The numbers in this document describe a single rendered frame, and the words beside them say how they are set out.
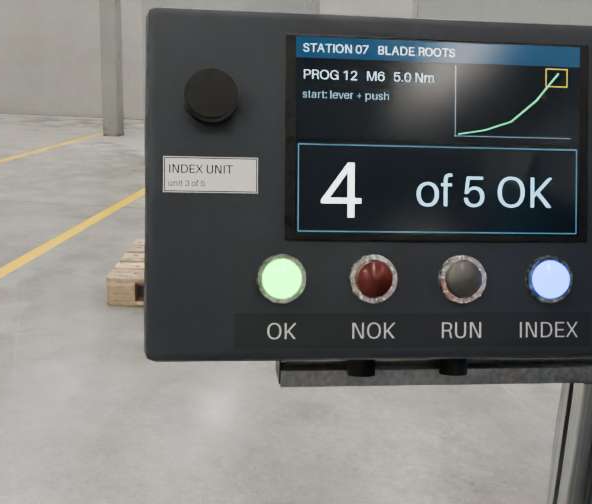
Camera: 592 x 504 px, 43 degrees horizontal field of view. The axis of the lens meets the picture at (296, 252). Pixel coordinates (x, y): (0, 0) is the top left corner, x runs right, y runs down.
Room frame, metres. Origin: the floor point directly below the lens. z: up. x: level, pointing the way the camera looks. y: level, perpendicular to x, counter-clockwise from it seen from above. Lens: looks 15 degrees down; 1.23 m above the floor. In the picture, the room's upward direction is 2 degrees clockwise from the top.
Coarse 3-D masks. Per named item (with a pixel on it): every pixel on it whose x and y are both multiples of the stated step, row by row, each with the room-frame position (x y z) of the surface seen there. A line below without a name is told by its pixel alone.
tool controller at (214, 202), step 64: (192, 64) 0.41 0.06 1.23; (256, 64) 0.41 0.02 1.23; (320, 64) 0.41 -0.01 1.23; (384, 64) 0.42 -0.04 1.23; (448, 64) 0.42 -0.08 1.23; (512, 64) 0.43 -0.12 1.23; (576, 64) 0.43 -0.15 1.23; (192, 128) 0.40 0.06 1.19; (256, 128) 0.40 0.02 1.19; (320, 128) 0.40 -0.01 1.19; (384, 128) 0.41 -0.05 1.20; (448, 128) 0.41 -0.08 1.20; (512, 128) 0.42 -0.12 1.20; (576, 128) 0.42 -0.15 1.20; (192, 192) 0.39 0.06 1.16; (256, 192) 0.39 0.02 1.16; (448, 192) 0.40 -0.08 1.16; (512, 192) 0.41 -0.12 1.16; (576, 192) 0.41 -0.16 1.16; (192, 256) 0.38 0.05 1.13; (256, 256) 0.38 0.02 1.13; (320, 256) 0.39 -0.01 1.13; (384, 256) 0.39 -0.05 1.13; (448, 256) 0.40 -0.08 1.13; (512, 256) 0.40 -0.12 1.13; (576, 256) 0.40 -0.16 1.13; (192, 320) 0.37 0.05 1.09; (256, 320) 0.37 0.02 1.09; (320, 320) 0.38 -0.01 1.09; (384, 320) 0.38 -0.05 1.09; (448, 320) 0.39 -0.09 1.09; (512, 320) 0.39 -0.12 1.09; (576, 320) 0.39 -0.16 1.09
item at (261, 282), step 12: (264, 264) 0.38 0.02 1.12; (276, 264) 0.38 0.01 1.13; (288, 264) 0.38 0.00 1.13; (300, 264) 0.38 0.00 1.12; (264, 276) 0.38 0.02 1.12; (276, 276) 0.37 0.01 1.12; (288, 276) 0.37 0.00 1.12; (300, 276) 0.38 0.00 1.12; (264, 288) 0.38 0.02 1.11; (276, 288) 0.37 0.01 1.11; (288, 288) 0.37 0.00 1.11; (300, 288) 0.38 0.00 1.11; (276, 300) 0.38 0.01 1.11; (288, 300) 0.38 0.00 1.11
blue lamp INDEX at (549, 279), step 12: (540, 264) 0.40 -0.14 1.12; (552, 264) 0.39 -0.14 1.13; (564, 264) 0.40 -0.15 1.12; (528, 276) 0.39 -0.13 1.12; (540, 276) 0.39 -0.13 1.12; (552, 276) 0.39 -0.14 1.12; (564, 276) 0.39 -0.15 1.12; (528, 288) 0.39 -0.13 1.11; (540, 288) 0.39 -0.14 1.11; (552, 288) 0.39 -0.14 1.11; (564, 288) 0.39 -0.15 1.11; (540, 300) 0.39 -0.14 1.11; (552, 300) 0.39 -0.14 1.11
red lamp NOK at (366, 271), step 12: (360, 264) 0.39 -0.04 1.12; (372, 264) 0.38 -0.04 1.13; (384, 264) 0.38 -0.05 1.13; (360, 276) 0.38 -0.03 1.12; (372, 276) 0.38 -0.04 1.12; (384, 276) 0.38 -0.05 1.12; (396, 276) 0.39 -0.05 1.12; (360, 288) 0.38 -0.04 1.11; (372, 288) 0.38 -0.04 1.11; (384, 288) 0.38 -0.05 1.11; (372, 300) 0.38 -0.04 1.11
